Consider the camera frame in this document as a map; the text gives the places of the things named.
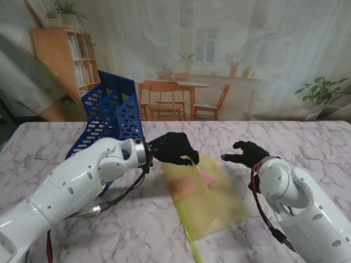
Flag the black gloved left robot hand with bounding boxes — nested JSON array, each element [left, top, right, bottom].
[[148, 132, 200, 167]]

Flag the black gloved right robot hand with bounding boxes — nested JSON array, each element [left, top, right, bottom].
[[220, 141, 271, 169]]

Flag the pink paper receipt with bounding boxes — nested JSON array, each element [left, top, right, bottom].
[[170, 171, 218, 199]]

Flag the yellow-green translucent file folder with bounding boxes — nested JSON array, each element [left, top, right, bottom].
[[160, 153, 252, 242]]

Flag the blue perforated plastic file rack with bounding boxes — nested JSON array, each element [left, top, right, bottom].
[[65, 70, 145, 197]]

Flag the printed room scene backdrop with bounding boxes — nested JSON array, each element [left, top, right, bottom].
[[0, 0, 351, 123]]

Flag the red and black right arm cables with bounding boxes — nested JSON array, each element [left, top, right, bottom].
[[251, 163, 297, 253]]

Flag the red and black arm cables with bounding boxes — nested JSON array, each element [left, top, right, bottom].
[[46, 153, 154, 263], [251, 163, 297, 253]]

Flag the red and black left arm cables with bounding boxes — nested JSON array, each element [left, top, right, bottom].
[[46, 153, 154, 263]]

